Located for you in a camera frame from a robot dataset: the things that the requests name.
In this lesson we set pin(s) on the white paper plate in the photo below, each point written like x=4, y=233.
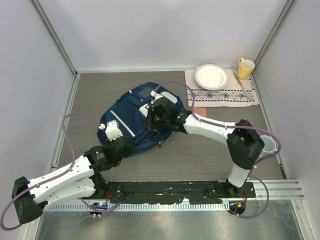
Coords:
x=211, y=77

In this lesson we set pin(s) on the pale blue mug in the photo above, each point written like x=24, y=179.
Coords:
x=270, y=145

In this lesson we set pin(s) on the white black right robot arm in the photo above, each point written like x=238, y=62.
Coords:
x=243, y=142

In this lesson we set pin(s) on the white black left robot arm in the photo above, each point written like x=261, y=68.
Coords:
x=79, y=180

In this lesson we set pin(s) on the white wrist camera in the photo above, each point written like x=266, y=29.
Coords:
x=154, y=96
x=111, y=130

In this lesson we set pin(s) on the pink handled knife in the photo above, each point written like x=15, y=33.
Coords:
x=241, y=85

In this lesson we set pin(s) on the yellow mug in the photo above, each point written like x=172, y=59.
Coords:
x=245, y=68

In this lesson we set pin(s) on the brown leather wallet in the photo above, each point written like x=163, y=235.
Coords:
x=200, y=111

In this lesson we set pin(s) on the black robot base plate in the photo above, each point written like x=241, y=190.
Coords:
x=174, y=192

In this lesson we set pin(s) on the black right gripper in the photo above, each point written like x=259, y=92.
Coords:
x=150, y=123

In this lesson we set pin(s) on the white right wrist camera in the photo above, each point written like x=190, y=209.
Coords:
x=154, y=96

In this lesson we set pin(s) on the patterned white placemat cloth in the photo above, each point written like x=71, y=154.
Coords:
x=230, y=96

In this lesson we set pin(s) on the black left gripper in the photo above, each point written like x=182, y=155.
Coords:
x=111, y=142

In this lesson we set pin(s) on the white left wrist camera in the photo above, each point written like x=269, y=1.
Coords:
x=111, y=130

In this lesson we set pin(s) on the navy blue student backpack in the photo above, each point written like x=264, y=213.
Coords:
x=130, y=112

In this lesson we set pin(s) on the aluminium front rail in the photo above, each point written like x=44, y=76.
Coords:
x=285, y=189

